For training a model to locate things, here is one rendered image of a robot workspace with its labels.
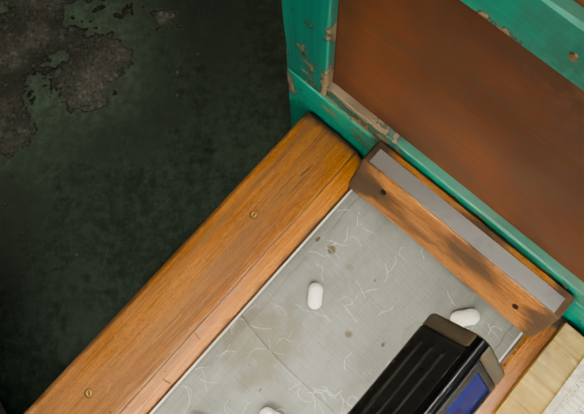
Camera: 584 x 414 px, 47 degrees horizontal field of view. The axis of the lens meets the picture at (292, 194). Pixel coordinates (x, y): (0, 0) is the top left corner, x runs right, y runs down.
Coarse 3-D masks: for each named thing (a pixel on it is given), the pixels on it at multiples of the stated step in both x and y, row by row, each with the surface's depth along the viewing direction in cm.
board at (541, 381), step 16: (560, 336) 86; (576, 336) 86; (544, 352) 85; (560, 352) 85; (576, 352) 85; (528, 368) 85; (544, 368) 85; (560, 368) 85; (528, 384) 84; (544, 384) 84; (560, 384) 84; (512, 400) 84; (528, 400) 84; (544, 400) 84
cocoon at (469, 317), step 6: (456, 312) 89; (462, 312) 89; (468, 312) 88; (474, 312) 88; (450, 318) 89; (456, 318) 88; (462, 318) 88; (468, 318) 88; (474, 318) 88; (462, 324) 88; (468, 324) 89
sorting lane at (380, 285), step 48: (336, 240) 93; (384, 240) 93; (288, 288) 92; (336, 288) 92; (384, 288) 92; (432, 288) 91; (240, 336) 90; (288, 336) 90; (336, 336) 90; (384, 336) 90; (192, 384) 89; (240, 384) 89; (288, 384) 89; (336, 384) 88
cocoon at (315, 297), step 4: (312, 284) 90; (316, 284) 90; (320, 284) 90; (312, 288) 90; (316, 288) 90; (320, 288) 90; (312, 292) 90; (316, 292) 90; (320, 292) 90; (308, 296) 90; (312, 296) 90; (316, 296) 90; (320, 296) 90; (308, 300) 90; (312, 300) 89; (316, 300) 89; (320, 300) 90; (308, 304) 90; (312, 304) 89; (316, 304) 89; (320, 304) 90; (312, 308) 90; (316, 308) 90
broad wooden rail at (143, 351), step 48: (288, 144) 95; (336, 144) 94; (240, 192) 93; (288, 192) 93; (336, 192) 94; (192, 240) 91; (240, 240) 91; (288, 240) 92; (144, 288) 90; (192, 288) 90; (240, 288) 90; (96, 336) 89; (144, 336) 88; (192, 336) 88; (96, 384) 87; (144, 384) 87
